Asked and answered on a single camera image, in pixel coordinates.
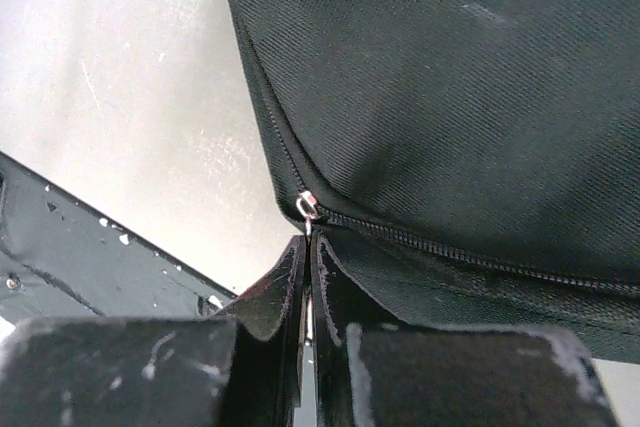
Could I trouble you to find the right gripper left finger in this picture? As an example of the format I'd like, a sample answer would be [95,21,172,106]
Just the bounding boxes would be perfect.
[1,236,305,426]

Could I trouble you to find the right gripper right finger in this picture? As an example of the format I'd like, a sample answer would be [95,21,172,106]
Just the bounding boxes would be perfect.
[309,234,618,426]

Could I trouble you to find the black student backpack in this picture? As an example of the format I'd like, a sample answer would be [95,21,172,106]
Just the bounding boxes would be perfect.
[229,0,639,363]

